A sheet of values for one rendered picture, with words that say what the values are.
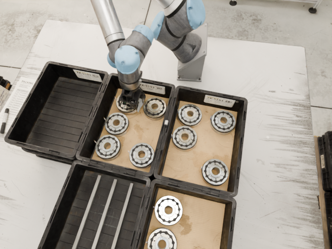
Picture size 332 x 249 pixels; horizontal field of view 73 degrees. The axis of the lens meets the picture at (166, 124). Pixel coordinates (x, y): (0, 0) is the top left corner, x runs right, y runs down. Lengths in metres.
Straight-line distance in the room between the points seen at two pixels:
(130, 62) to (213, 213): 0.61
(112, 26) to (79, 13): 2.00
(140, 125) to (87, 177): 0.30
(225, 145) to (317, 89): 1.57
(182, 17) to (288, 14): 2.07
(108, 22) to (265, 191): 0.94
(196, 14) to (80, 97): 0.63
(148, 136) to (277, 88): 0.75
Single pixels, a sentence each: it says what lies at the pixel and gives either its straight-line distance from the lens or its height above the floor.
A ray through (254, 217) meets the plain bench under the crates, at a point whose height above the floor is 0.70.
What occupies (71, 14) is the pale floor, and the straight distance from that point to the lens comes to 2.90.
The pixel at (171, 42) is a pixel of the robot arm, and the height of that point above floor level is 0.95.
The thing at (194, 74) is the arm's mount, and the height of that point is 0.76.
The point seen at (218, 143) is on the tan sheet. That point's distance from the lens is 0.97.
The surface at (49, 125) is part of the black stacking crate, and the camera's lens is 1.12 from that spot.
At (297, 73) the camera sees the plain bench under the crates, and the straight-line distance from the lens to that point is 1.45.
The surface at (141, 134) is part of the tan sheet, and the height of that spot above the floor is 0.83.
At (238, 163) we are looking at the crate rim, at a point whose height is 0.93.
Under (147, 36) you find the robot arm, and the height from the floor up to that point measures 1.17.
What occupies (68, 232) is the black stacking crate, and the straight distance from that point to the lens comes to 0.98.
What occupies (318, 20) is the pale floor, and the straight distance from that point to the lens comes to 2.99.
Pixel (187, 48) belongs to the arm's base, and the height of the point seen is 0.91.
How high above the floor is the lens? 1.73
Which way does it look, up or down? 67 degrees down
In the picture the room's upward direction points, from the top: 4 degrees counter-clockwise
